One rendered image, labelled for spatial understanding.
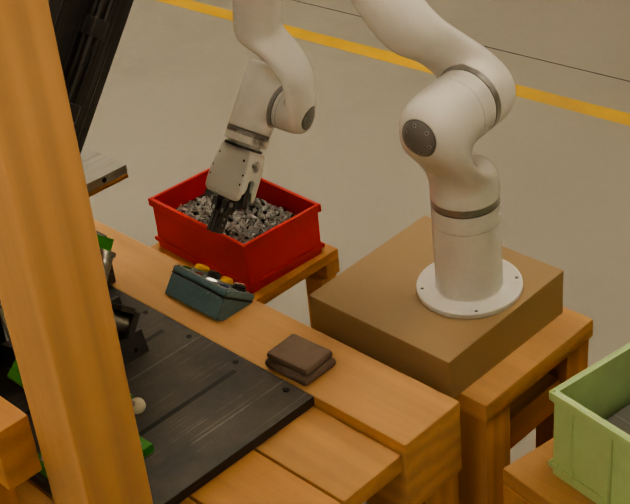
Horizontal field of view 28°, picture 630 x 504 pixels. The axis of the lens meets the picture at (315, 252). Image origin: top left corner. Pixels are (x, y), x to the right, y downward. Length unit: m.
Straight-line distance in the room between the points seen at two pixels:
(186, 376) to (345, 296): 0.33
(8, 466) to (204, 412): 0.59
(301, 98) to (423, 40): 0.33
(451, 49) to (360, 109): 3.03
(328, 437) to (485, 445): 0.31
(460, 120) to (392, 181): 2.57
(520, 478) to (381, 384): 0.27
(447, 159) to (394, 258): 0.41
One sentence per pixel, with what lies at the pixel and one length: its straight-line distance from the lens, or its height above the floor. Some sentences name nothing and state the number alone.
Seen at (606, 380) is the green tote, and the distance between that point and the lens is 2.09.
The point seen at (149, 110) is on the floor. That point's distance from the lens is 5.30.
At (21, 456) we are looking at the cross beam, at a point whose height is 1.22.
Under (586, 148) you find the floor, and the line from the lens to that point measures 4.74.
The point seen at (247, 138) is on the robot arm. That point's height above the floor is 1.16.
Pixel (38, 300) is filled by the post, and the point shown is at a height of 1.48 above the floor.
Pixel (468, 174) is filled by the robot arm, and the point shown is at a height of 1.22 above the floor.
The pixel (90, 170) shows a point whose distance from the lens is 2.40.
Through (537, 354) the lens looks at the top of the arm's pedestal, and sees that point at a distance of 2.26.
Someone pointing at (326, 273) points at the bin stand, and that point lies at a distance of 2.67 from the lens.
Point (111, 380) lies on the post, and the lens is 1.49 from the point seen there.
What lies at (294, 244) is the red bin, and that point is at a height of 0.86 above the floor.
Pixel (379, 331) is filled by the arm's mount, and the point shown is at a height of 0.93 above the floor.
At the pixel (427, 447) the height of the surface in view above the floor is 0.86.
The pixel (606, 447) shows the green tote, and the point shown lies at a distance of 1.98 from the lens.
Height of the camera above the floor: 2.21
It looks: 32 degrees down
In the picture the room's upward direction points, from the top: 6 degrees counter-clockwise
